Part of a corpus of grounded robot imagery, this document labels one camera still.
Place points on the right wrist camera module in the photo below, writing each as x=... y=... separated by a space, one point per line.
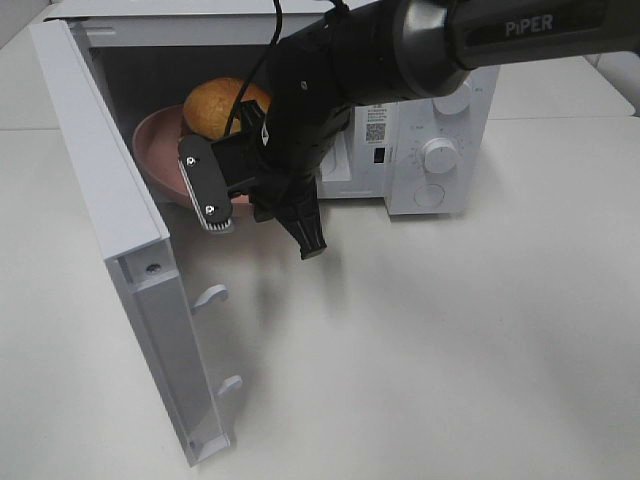
x=217 y=171

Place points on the lower white timer knob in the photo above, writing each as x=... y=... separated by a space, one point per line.
x=439 y=156

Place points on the white microwave door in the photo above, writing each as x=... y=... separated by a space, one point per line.
x=133 y=238

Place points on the upper white power knob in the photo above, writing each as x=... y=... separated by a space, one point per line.
x=456 y=102

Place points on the pink round plate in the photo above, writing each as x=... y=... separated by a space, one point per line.
x=181 y=173

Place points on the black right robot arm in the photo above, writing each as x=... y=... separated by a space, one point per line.
x=393 y=51

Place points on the white microwave oven body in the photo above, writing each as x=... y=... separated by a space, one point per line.
x=164 y=76

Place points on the burger with bun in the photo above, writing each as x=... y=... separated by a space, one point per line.
x=208 y=106

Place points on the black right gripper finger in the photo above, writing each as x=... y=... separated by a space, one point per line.
x=299 y=213

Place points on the round door release button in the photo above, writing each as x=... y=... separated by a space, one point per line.
x=429 y=196

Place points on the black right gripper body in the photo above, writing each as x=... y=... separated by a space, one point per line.
x=289 y=150

